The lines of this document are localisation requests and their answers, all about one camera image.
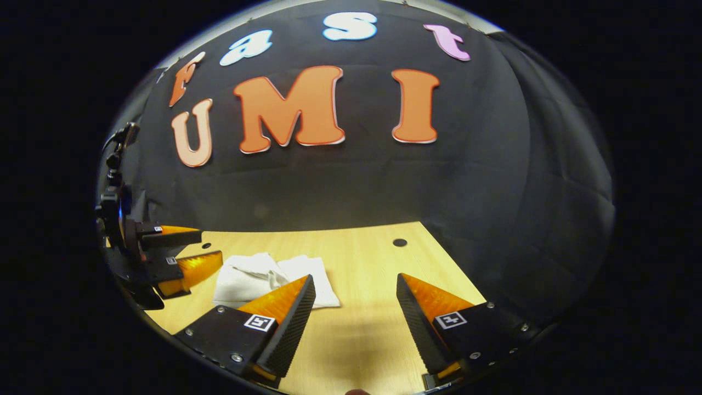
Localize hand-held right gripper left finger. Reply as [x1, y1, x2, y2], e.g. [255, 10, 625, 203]
[174, 274, 317, 389]

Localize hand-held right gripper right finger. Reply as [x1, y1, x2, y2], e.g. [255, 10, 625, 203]
[396, 273, 541, 390]

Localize white jeans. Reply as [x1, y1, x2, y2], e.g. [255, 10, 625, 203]
[213, 252, 342, 309]

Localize black backdrop cloth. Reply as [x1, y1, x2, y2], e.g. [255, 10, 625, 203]
[99, 0, 615, 330]

